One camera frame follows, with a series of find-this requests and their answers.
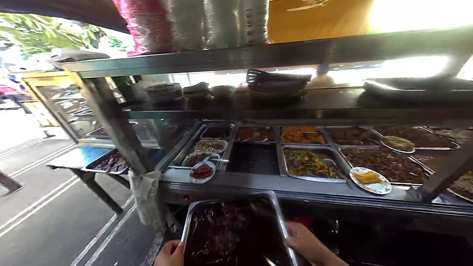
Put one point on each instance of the blue-topped side table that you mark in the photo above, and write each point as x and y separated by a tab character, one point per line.
74	158

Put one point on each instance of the person's right forearm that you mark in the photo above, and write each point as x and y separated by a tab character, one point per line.
329	257

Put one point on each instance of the steel pan with vegetables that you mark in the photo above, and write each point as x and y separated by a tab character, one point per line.
286	164

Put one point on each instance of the person's left fingers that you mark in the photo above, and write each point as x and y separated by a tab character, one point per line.
175	248

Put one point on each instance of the green yellow vegetable dish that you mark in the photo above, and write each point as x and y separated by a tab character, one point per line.
308	163

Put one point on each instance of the steel pan with red stew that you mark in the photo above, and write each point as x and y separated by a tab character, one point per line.
255	133

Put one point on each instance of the black slotted spatula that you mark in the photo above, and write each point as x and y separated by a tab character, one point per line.
253	75

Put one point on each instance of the clear plastic-wrapped cup stacks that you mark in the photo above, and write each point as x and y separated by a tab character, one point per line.
221	26

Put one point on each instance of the stack of large plates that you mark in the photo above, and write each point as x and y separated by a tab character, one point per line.
275	90

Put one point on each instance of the person's right fingers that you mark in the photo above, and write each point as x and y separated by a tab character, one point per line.
293	235

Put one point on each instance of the serving spoon in vegetables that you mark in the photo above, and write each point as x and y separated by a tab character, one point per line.
330	165

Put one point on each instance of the flat fried food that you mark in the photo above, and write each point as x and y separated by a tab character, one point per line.
398	143

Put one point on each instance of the dark meat stew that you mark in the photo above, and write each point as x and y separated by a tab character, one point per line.
227	231

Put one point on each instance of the yellow omelette roll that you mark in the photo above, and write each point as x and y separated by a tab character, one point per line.
368	177

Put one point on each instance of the white bowl with brown food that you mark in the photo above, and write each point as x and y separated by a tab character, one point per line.
184	159

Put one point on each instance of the steel food display counter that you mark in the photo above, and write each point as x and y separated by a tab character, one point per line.
258	183

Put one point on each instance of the grey cloth bundle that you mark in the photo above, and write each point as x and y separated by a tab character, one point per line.
75	56

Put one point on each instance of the steel pan, brown chopped meat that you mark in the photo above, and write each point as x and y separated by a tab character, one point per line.
343	150

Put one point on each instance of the steel tray with dark food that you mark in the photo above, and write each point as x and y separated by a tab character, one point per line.
109	161

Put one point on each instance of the person's right hand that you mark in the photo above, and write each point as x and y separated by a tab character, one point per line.
303	239

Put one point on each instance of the steel pan with orange food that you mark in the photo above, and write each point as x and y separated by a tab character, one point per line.
320	143

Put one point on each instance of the green trees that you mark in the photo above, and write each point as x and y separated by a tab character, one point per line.
44	35

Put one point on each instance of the yellow banner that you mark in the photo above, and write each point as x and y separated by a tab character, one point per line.
314	22

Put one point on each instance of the pink plastic-wrapped cup stack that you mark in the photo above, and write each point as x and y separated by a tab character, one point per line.
147	29

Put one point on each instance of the floral plate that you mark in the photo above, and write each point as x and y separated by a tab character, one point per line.
380	188

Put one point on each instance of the person's left hand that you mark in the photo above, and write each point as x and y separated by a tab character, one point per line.
170	256

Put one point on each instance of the orange shredded food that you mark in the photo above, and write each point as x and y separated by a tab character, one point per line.
300	136

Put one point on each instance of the white bowl with noodles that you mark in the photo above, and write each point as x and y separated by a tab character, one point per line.
224	146

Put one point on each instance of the steel pan with reddish-brown meat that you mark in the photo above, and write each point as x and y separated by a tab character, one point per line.
351	137

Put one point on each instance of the steel spoon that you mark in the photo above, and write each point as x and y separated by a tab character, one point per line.
220	160

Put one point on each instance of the wide steel pan, fried food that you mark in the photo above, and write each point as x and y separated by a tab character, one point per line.
425	137

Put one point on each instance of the stack of white plates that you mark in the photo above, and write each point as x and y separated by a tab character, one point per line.
164	92

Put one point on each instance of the plate with flat fried food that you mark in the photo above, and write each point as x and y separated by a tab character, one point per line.
406	151

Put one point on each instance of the deep steel tray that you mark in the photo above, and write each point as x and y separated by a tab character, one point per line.
189	221

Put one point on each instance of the small dark steel pan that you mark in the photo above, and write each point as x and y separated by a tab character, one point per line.
216	132

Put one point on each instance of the small oval white plate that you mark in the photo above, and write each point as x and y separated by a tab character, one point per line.
197	179

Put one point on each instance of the red sauce food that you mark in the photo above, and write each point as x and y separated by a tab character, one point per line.
202	171

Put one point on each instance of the empty black pan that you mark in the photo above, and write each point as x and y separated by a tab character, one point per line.
255	159

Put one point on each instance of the white plastic bag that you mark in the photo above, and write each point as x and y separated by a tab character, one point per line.
145	199

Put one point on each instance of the brown chopped meat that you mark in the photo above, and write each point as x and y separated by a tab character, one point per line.
386	166

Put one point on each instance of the yellow-framed glass display case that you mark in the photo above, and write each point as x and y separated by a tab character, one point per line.
62	99

